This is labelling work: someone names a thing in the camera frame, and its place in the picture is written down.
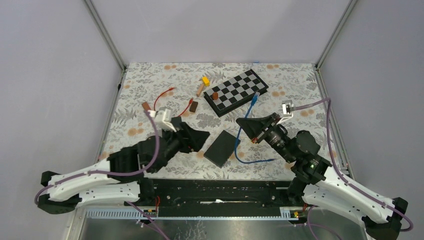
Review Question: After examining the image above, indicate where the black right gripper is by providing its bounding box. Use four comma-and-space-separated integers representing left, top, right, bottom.
235, 112, 296, 163

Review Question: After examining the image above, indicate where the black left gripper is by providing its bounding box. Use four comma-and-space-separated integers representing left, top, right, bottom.
152, 122, 212, 174

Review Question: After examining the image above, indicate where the blue ethernet cable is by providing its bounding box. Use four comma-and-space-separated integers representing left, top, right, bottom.
234, 91, 276, 165

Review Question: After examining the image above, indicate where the black white chessboard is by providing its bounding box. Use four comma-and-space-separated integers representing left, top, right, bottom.
203, 69, 269, 117

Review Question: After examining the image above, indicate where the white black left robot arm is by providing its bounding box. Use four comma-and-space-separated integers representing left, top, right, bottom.
34, 121, 210, 215

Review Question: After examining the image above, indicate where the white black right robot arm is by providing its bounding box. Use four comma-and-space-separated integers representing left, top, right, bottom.
236, 113, 408, 240

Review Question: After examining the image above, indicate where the dark brown wooden block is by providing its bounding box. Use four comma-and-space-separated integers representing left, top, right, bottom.
189, 101, 199, 113

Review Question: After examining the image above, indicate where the reddish brown wooden block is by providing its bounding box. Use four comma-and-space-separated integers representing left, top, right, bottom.
141, 101, 151, 112

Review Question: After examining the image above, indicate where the brown round chess piece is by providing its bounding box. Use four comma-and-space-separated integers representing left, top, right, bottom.
212, 92, 219, 100

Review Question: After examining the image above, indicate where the light wooden block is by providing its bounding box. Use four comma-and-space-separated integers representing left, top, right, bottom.
195, 83, 205, 97

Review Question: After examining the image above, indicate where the floral table mat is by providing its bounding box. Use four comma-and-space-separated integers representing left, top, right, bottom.
99, 62, 322, 180

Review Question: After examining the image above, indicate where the yellow block near chessboard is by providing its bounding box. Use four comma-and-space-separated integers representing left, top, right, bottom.
202, 76, 210, 87

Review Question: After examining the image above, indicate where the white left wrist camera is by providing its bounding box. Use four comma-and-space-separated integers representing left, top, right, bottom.
147, 107, 177, 132

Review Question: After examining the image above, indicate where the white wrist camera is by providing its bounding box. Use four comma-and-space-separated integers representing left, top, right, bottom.
147, 107, 177, 132
277, 100, 294, 125

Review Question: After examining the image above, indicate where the red cable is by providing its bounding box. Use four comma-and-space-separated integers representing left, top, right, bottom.
153, 87, 195, 117

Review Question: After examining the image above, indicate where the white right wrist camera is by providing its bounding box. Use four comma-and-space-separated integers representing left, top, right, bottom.
277, 100, 294, 125

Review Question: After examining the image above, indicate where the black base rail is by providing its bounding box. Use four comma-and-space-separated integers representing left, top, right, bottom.
133, 178, 308, 218

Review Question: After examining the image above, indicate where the left aluminium frame post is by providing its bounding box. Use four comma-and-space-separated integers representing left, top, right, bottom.
82, 0, 127, 72

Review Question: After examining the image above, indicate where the aluminium frame post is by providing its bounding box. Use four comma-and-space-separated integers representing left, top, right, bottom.
82, 0, 127, 72
315, 0, 358, 71

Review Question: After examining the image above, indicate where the right aluminium frame post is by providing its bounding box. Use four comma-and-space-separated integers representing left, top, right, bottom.
315, 0, 358, 71

